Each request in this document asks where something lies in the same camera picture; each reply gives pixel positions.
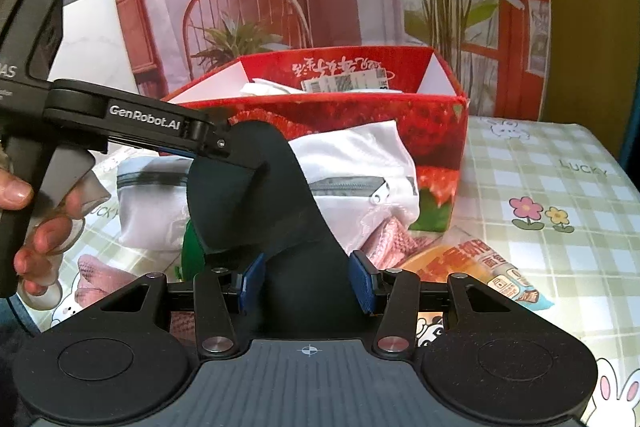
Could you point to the green checked tablecloth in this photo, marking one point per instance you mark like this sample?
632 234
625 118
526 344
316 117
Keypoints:
550 187

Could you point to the orange snack packet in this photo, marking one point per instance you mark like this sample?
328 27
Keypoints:
465 267

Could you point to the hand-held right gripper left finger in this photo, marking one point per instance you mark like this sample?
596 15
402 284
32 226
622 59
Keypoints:
252 282

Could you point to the pink knitted cloth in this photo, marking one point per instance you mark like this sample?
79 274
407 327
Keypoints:
395 242
107 279

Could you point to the red strawberry print cardboard box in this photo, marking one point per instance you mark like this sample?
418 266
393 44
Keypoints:
440 132

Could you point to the green fabric pouch with tassels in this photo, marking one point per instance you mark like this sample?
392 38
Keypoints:
192 252

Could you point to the teal curtain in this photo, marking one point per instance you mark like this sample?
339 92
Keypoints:
631 142

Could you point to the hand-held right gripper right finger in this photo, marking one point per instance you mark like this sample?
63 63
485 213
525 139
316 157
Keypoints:
365 282

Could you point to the person's left hand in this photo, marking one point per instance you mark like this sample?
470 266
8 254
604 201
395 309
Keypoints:
47 239

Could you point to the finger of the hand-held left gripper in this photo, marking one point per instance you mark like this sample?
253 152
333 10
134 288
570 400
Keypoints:
227 148

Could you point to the white mesh zipper bag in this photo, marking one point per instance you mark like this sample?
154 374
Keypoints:
350 157
150 207

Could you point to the black fabric piece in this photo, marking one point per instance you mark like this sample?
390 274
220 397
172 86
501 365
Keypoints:
280 217

